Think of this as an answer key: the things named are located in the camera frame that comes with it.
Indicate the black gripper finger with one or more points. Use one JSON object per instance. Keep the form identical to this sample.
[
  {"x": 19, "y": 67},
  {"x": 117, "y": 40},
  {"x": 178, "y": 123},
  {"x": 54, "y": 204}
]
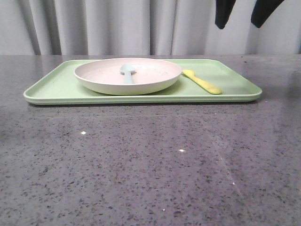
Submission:
[
  {"x": 262, "y": 11},
  {"x": 223, "y": 9}
]

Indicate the beige round plastic plate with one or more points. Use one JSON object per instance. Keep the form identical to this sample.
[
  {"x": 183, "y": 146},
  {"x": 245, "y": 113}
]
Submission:
[{"x": 149, "y": 76}]

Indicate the pale blue plastic spoon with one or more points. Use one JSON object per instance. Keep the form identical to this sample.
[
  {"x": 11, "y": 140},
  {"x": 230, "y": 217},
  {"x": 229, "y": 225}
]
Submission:
[{"x": 127, "y": 70}]

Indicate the light green plastic tray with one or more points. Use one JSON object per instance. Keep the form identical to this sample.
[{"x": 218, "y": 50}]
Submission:
[{"x": 60, "y": 87}]

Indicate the grey pleated curtain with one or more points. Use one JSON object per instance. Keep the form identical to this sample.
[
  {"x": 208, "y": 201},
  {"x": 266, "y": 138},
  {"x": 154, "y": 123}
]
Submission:
[{"x": 144, "y": 27}]

